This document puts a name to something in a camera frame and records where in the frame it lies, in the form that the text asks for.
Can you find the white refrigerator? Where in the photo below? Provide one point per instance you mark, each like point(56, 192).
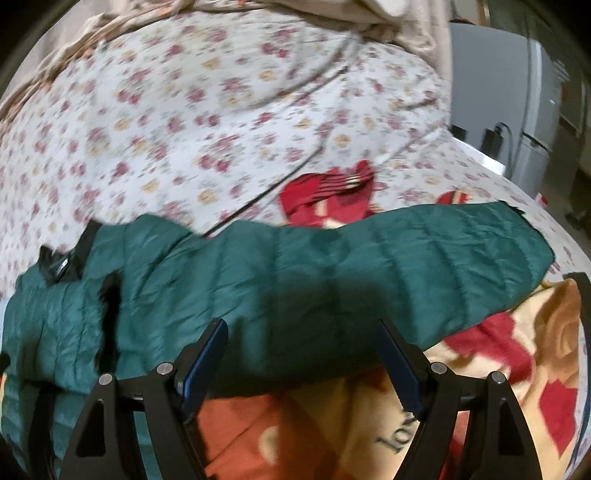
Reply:
point(531, 106)

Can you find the beige blanket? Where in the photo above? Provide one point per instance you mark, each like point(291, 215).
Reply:
point(406, 23)

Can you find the red and cream printed blanket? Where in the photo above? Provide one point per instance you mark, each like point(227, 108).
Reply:
point(485, 369)

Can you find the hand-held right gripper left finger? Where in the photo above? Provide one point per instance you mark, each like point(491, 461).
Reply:
point(203, 369)

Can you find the black power adapter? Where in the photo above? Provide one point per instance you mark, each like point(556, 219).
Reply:
point(493, 141)

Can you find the floral bed quilt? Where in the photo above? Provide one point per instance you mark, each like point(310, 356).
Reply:
point(184, 120)

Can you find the green puffer jacket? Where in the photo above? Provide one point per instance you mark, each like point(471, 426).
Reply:
point(295, 295)

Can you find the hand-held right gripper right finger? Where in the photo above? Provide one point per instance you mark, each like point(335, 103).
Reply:
point(404, 369)

